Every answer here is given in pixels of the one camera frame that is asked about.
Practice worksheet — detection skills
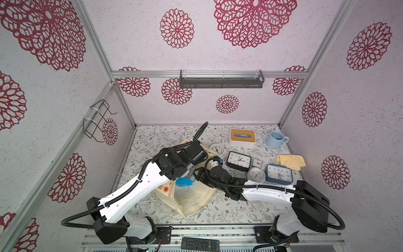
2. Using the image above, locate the white round flat-face clock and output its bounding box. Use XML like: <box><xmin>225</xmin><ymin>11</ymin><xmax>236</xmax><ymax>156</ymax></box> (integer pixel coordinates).
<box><xmin>210</xmin><ymin>143</ymin><xmax>226</xmax><ymax>159</ymax></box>

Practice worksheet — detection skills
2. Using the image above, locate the black square alarm clock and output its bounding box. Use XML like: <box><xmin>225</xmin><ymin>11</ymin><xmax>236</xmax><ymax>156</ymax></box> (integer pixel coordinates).
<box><xmin>226</xmin><ymin>151</ymin><xmax>252</xmax><ymax>172</ymax></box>

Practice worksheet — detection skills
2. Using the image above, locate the blue round alarm clock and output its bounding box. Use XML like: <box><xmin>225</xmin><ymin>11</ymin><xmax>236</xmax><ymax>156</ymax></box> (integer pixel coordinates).
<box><xmin>175</xmin><ymin>175</ymin><xmax>195</xmax><ymax>188</ymax></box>

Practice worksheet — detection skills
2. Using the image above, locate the cream floral canvas bag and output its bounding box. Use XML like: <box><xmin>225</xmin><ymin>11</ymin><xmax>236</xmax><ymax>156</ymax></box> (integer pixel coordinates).
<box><xmin>154</xmin><ymin>140</ymin><xmax>221</xmax><ymax>218</ymax></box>

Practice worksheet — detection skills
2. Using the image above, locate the white round alarm clock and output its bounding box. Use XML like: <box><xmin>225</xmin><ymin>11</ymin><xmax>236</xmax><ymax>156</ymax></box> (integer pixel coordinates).
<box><xmin>247</xmin><ymin>167</ymin><xmax>266</xmax><ymax>183</ymax></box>

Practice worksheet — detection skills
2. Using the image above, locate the small clear alarm clock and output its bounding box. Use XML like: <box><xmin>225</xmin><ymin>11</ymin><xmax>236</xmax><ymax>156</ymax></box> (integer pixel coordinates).
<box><xmin>252</xmin><ymin>159</ymin><xmax>263</xmax><ymax>169</ymax></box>

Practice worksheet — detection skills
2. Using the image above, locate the blue square alarm clock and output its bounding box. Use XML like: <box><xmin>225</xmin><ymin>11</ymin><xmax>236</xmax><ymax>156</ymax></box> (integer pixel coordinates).
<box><xmin>265</xmin><ymin>164</ymin><xmax>293</xmax><ymax>185</ymax></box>

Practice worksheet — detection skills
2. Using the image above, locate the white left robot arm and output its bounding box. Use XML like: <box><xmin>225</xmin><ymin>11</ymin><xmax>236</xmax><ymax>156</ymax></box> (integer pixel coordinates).
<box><xmin>87</xmin><ymin>141</ymin><xmax>208</xmax><ymax>244</ymax></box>

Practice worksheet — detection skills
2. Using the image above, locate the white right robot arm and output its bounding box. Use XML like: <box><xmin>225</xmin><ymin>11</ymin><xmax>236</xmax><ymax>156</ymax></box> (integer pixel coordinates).
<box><xmin>195</xmin><ymin>157</ymin><xmax>330</xmax><ymax>236</ymax></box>

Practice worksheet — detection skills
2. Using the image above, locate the white wooden-top tissue box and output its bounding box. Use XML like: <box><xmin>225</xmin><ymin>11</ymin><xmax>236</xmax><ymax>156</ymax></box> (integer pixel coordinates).
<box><xmin>228</xmin><ymin>128</ymin><xmax>257</xmax><ymax>148</ymax></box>

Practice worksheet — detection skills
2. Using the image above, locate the light blue mug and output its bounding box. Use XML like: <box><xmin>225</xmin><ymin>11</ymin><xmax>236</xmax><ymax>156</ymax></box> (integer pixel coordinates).
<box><xmin>266</xmin><ymin>130</ymin><xmax>290</xmax><ymax>149</ymax></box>

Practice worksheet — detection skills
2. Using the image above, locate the black remote control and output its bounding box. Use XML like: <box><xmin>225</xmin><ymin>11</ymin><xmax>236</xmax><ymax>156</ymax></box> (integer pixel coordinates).
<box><xmin>181</xmin><ymin>237</ymin><xmax>220</xmax><ymax>252</ymax></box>

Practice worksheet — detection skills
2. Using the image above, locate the yellow cloth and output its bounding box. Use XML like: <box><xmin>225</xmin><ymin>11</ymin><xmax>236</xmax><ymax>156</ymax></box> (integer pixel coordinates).
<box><xmin>276</xmin><ymin>154</ymin><xmax>306</xmax><ymax>171</ymax></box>

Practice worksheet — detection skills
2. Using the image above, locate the aluminium front rail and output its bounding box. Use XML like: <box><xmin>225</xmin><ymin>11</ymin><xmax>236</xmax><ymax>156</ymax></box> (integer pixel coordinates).
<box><xmin>78</xmin><ymin>224</ymin><xmax>349</xmax><ymax>252</ymax></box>

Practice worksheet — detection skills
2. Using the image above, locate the black wall shelf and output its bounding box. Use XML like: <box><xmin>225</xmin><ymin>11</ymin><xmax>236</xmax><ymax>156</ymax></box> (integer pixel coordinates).
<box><xmin>179</xmin><ymin>70</ymin><xmax>265</xmax><ymax>89</ymax></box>

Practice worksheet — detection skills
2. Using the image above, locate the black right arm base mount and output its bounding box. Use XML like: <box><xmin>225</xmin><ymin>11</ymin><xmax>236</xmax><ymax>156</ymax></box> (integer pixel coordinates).
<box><xmin>254</xmin><ymin>215</ymin><xmax>298</xmax><ymax>244</ymax></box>

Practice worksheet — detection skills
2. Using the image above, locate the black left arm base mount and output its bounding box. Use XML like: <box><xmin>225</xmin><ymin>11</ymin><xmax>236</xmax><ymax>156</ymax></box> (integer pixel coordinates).
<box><xmin>125</xmin><ymin>216</ymin><xmax>174</xmax><ymax>245</ymax></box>

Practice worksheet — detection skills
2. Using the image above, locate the black wire wall rack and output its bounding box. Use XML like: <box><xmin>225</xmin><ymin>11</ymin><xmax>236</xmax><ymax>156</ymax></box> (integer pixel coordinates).
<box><xmin>82</xmin><ymin>99</ymin><xmax>117</xmax><ymax>143</ymax></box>

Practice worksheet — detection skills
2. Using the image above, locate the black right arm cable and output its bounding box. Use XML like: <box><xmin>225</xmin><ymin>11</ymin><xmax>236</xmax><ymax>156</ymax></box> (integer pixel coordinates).
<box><xmin>203</xmin><ymin>156</ymin><xmax>346</xmax><ymax>252</ymax></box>

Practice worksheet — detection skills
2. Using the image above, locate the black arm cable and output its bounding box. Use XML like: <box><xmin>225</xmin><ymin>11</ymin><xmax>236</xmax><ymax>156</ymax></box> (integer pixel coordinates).
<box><xmin>203</xmin><ymin>156</ymin><xmax>346</xmax><ymax>252</ymax></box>
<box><xmin>60</xmin><ymin>121</ymin><xmax>209</xmax><ymax>230</ymax></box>

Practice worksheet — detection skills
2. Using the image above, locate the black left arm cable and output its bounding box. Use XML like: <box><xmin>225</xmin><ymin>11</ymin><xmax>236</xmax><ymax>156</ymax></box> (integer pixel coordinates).
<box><xmin>60</xmin><ymin>121</ymin><xmax>209</xmax><ymax>230</ymax></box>

